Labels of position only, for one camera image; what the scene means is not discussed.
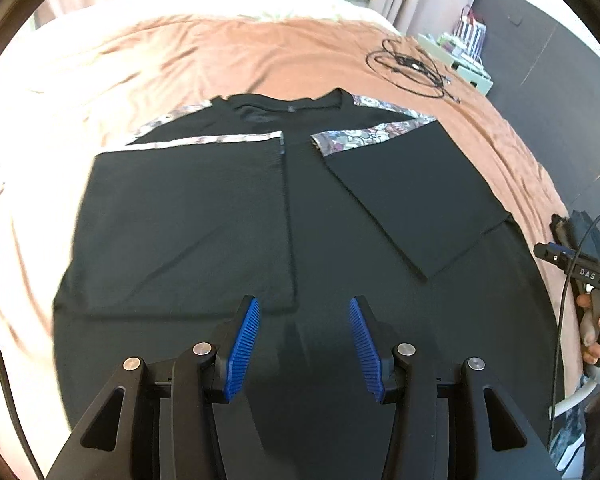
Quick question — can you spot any pale green nightstand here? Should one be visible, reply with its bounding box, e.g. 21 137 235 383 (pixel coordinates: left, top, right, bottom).
417 32 495 97

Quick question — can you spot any white curved tube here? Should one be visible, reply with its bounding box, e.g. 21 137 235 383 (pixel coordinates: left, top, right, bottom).
550 375 600 418

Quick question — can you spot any thick black cable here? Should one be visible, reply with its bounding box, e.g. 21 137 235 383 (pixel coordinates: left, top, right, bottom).
0 295 43 480

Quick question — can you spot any black t-shirt with patterned trim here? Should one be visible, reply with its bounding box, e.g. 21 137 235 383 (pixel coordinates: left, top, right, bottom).
52 87 563 480

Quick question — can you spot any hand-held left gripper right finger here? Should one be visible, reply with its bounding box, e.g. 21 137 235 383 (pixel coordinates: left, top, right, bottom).
348 296 561 480

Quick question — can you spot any striped gift bag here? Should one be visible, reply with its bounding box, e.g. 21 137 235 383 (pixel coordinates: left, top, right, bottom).
447 5 487 58

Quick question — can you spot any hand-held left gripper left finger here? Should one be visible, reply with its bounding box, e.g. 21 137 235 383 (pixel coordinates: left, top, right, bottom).
45 296 262 480

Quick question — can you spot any brown bed sheet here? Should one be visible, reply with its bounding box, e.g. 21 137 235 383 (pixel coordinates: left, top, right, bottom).
0 12 581 480

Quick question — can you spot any coiled black cable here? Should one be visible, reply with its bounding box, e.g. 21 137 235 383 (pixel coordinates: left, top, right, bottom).
365 37 463 103

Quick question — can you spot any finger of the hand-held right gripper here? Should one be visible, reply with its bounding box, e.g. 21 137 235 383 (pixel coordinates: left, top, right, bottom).
534 242 577 264

